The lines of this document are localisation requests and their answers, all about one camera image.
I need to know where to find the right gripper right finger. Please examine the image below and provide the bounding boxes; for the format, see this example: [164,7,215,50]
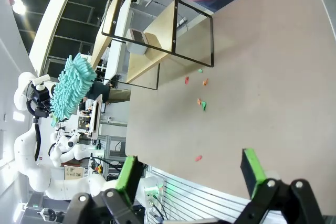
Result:
[230,147,327,224]

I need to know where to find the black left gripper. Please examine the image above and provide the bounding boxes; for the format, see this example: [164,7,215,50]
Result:
[25,87,53,119]

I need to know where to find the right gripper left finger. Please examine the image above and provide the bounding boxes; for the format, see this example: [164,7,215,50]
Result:
[64,155,144,224]

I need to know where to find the teal chenille duster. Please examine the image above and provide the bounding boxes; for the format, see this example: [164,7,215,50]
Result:
[49,52,98,123]

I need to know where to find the paper label with codes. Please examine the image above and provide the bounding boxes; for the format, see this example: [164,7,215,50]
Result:
[64,164,85,181]

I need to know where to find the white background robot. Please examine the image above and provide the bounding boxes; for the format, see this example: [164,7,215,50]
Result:
[49,131,91,168]

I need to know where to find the wood framed monitor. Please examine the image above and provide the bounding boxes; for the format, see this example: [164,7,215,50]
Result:
[88,93,104,140]

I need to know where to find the slotted aluminium panel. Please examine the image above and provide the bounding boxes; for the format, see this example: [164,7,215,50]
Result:
[142,166,253,221]

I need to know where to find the background person dark clothes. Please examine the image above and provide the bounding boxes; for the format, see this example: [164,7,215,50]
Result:
[83,80,132,104]

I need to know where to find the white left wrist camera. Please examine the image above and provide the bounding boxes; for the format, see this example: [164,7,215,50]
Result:
[29,74,51,91]

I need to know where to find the black braided cable hose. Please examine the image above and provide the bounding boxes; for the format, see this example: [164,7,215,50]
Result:
[25,100,43,162]

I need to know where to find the black frame wooden shelf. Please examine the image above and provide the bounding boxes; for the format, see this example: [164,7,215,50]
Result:
[90,0,215,91]

